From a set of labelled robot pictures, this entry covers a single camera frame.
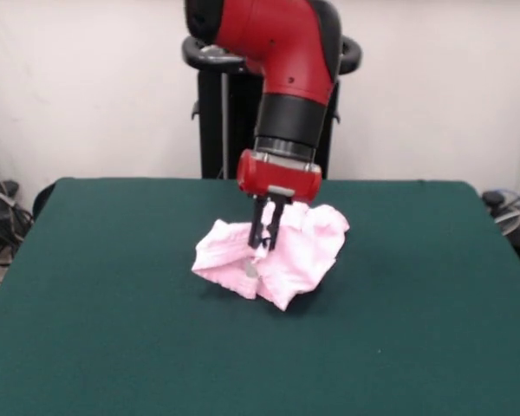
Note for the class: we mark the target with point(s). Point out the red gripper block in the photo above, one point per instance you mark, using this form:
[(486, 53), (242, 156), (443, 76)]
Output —
[(277, 180)]

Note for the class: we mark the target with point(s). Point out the pink baby pants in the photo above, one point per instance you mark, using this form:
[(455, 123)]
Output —
[(303, 260)]

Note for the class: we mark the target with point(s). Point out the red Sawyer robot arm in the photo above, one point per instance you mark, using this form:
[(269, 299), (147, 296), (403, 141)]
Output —
[(286, 52)]

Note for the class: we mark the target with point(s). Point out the dark green table cloth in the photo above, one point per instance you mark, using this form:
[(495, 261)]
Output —
[(112, 325)]

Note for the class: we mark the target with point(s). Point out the grey round stand base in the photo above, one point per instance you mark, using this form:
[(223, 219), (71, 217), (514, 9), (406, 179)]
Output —
[(509, 221)]

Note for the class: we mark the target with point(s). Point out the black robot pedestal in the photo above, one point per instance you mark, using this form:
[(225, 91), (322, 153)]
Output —
[(238, 130)]

